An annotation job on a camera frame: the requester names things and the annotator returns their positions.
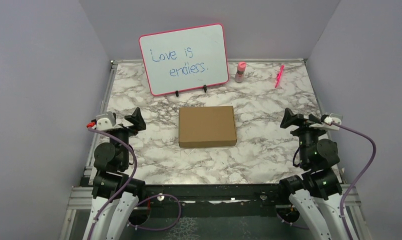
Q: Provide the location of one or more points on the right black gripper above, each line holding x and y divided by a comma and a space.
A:
290, 118

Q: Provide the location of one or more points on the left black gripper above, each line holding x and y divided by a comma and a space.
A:
137, 119

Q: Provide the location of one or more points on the brown cardboard box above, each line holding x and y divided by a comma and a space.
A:
207, 127

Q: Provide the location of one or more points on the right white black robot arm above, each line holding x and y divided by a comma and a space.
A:
327, 220

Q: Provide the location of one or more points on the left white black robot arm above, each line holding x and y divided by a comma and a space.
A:
108, 217

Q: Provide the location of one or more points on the pink marker pen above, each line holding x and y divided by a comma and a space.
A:
279, 75

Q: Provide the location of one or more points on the pink-capped spray bottle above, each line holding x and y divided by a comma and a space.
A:
239, 75

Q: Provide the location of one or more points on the pink-framed whiteboard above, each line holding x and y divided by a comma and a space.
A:
185, 59

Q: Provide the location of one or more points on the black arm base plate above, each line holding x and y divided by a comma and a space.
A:
214, 201

